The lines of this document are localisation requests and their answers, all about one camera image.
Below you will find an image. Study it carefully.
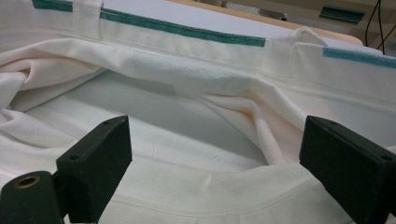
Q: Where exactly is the dark green drawer label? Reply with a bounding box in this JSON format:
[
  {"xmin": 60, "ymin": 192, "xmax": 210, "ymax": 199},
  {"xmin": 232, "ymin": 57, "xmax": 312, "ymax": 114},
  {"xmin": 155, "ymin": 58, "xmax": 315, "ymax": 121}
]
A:
[{"xmin": 318, "ymin": 5, "xmax": 366, "ymax": 25}]

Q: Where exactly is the white canvas tote bag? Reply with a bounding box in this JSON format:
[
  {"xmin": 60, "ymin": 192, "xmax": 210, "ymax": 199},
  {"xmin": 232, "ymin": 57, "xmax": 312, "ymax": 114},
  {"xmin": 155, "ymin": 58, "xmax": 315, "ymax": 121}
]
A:
[{"xmin": 0, "ymin": 0, "xmax": 396, "ymax": 224}]

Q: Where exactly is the pale lavender table mat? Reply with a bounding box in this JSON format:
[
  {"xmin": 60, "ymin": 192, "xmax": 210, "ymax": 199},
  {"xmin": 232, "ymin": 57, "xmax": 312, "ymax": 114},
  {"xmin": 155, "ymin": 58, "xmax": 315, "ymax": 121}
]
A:
[{"xmin": 101, "ymin": 0, "xmax": 386, "ymax": 58}]

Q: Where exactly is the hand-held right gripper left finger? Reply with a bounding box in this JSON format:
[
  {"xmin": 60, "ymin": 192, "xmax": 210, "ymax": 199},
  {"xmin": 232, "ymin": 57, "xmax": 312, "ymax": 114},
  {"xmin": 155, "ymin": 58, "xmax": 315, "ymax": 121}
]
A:
[{"xmin": 55, "ymin": 114, "xmax": 134, "ymax": 224}]

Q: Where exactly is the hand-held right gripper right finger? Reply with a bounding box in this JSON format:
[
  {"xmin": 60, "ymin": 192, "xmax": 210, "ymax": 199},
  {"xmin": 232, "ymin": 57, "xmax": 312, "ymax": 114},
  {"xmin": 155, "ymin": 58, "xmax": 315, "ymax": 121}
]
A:
[{"xmin": 298, "ymin": 114, "xmax": 396, "ymax": 224}]

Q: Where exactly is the black hanging cable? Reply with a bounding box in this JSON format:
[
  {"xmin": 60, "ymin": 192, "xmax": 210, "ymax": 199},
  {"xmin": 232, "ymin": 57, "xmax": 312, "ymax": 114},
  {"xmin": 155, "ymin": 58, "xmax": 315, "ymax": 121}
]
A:
[{"xmin": 364, "ymin": 0, "xmax": 388, "ymax": 56}]

